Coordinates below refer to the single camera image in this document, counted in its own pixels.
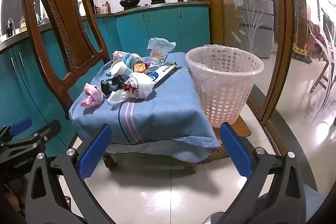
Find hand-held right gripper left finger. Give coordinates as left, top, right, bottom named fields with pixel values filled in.
left=25, top=124, right=117, bottom=224

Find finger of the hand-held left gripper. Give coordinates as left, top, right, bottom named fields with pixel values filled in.
left=0, top=117, right=33, bottom=142
left=0, top=120, right=61, bottom=152

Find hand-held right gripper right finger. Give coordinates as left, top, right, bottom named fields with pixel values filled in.
left=218, top=122, right=307, bottom=224

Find pink plastic waste basket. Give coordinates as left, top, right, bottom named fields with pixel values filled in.
left=185, top=45, right=264, bottom=128

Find dark wrapper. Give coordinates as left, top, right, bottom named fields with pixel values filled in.
left=100, top=75, right=127, bottom=95

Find pink crumpled paper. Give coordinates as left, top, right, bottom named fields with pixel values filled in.
left=80, top=83, right=105, bottom=107

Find blue striped towel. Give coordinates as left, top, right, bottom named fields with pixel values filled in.
left=69, top=51, right=221, bottom=163

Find white paper cup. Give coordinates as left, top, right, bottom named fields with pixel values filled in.
left=110, top=59, right=132, bottom=76

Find blue face mask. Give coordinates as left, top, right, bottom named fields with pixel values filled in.
left=123, top=54, right=135, bottom=75

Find orange snack wrapper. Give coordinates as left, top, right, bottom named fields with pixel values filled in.
left=133, top=63, right=151, bottom=73

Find black kettle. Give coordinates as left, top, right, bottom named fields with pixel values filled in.
left=6, top=17, right=16, bottom=37

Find white and blue box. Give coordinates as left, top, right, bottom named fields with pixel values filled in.
left=146, top=64, right=177, bottom=88

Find carved wooden chair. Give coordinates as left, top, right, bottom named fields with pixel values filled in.
left=20, top=0, right=252, bottom=174

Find yellow toy truck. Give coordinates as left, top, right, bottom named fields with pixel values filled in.
left=292, top=46, right=313, bottom=63

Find clear plastic snack bag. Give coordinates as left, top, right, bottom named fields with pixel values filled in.
left=146, top=37, right=176, bottom=62

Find etched glass sliding door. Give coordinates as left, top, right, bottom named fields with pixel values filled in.
left=213, top=0, right=336, bottom=188

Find teal kitchen cabinets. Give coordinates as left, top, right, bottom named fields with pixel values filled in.
left=0, top=2, right=210, bottom=159

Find black wok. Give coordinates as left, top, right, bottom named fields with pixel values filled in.
left=119, top=0, right=141, bottom=8

